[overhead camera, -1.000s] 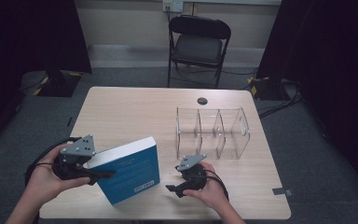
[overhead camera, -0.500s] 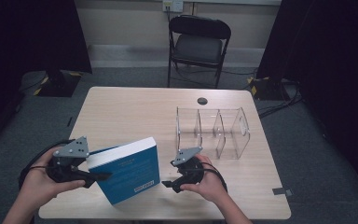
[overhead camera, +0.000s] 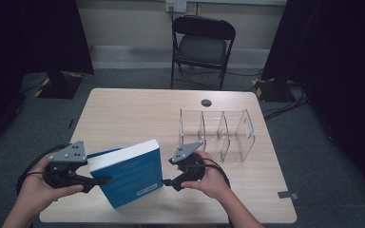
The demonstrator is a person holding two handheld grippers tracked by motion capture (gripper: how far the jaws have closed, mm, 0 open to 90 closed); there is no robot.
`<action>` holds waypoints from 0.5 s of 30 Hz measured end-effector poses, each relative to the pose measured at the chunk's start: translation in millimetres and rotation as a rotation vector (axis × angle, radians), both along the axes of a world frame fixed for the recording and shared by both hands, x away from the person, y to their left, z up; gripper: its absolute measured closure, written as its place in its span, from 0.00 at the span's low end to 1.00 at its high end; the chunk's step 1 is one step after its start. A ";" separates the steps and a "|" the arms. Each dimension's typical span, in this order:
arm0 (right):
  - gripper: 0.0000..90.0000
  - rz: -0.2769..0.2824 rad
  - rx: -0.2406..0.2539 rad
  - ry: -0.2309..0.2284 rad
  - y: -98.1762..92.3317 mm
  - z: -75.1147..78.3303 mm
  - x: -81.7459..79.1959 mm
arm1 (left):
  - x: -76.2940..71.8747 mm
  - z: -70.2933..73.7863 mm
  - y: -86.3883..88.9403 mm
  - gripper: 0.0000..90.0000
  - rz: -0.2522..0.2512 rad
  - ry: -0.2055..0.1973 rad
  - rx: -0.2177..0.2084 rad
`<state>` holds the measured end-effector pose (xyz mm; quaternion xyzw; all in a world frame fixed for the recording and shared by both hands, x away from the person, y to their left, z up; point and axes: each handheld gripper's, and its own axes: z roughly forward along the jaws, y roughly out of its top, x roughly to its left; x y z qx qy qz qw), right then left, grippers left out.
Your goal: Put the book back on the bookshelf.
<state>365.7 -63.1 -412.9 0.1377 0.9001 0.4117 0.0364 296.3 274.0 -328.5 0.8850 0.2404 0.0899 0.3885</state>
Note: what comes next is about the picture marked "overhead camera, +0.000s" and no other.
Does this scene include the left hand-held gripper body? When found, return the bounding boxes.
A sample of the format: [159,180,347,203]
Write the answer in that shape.
[42,140,88,190]

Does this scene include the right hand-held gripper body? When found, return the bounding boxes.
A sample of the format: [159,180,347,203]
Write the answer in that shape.
[168,141,207,188]

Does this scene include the blue book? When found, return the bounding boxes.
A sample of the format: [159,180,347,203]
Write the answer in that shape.
[86,139,165,210]

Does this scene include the person's right hand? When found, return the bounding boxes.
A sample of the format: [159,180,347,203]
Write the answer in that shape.
[180,149,233,203]

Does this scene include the person's left hand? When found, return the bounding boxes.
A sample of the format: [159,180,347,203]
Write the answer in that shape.
[18,153,85,218]

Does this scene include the clear acrylic divided organizer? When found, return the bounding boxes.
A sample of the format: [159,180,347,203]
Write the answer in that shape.
[179,108,257,163]

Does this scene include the grey tape strip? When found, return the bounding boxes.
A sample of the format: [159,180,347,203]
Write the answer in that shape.
[277,190,299,200]

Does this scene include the black yellow striped stand base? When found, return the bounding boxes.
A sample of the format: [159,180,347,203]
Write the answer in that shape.
[251,77,297,104]

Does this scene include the black folding chair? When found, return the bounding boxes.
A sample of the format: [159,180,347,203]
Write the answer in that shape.
[170,14,237,91]

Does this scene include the dark curtain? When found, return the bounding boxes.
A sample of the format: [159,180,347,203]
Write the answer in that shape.
[0,0,95,158]
[260,0,365,205]

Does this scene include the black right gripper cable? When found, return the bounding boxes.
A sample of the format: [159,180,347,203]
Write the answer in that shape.
[186,157,232,188]

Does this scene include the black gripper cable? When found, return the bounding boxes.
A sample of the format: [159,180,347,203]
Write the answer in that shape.
[186,157,232,188]
[14,143,72,197]

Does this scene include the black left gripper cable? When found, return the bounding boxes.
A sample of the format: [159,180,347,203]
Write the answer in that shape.
[14,143,72,197]

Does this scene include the black floor cables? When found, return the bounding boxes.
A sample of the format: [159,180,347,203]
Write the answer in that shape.
[261,80,311,122]

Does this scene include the white wall socket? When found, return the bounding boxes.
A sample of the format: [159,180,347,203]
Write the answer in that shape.
[165,0,188,13]

